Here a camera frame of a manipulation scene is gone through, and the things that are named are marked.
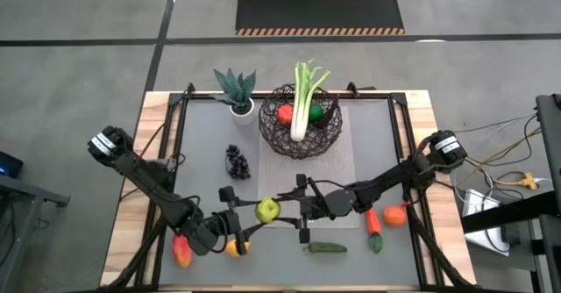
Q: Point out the red tomato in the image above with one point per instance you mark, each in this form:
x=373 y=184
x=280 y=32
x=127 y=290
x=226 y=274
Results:
x=285 y=114

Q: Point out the black hazard-striped floor mat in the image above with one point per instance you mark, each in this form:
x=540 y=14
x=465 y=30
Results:
x=320 y=14

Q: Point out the orange carrot with green top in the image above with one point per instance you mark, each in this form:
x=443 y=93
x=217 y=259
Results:
x=373 y=225

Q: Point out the yellow lemon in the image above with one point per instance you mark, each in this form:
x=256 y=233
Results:
x=231 y=250

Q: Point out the orange fruit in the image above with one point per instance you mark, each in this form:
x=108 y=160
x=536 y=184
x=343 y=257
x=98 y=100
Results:
x=394 y=216

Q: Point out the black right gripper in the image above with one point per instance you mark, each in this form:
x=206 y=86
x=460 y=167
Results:
x=317 y=207

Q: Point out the dark green lime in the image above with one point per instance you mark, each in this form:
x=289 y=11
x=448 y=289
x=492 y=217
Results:
x=315 y=113

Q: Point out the yellow-green apple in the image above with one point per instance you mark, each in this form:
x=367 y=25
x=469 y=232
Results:
x=267 y=210

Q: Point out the white box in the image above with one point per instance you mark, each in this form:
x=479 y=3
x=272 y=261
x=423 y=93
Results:
x=477 y=205

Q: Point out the green pepper with stem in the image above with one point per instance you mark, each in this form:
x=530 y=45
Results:
x=326 y=247

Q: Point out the small red tag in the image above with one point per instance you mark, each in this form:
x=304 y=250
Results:
x=404 y=204

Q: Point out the dark purple eggplant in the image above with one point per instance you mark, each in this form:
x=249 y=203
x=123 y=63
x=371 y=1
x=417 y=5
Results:
x=328 y=115

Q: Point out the red orange pepper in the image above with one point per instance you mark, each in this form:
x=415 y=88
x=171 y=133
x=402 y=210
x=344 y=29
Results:
x=182 y=253

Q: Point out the yellow power splitter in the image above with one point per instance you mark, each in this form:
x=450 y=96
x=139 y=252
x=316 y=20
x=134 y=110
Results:
x=528 y=181

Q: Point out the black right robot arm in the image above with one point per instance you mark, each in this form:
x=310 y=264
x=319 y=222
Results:
x=394 y=176

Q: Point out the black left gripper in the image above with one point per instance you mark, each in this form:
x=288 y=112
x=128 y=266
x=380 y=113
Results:
x=225 y=227

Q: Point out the snake plant in white pot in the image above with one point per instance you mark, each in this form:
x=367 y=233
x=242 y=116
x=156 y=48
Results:
x=243 y=113

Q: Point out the black metal table frame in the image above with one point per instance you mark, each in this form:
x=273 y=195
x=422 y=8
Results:
x=377 y=96

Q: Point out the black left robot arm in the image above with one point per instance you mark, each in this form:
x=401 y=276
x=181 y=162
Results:
x=144 y=174

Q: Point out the dark grey desk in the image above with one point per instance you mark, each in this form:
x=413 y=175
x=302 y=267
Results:
x=22 y=192

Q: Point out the dark device with blue light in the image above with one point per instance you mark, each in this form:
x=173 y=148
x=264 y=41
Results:
x=9 y=166

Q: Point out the black equipment stand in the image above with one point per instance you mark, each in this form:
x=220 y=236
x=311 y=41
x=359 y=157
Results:
x=550 y=130

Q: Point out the grey woven placemat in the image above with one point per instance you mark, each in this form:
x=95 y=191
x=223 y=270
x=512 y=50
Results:
x=307 y=170

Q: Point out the dark purple grape bunch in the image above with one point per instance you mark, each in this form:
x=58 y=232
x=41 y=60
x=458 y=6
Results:
x=238 y=163

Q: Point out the pale green celery bunch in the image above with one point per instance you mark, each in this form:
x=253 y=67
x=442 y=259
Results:
x=300 y=117

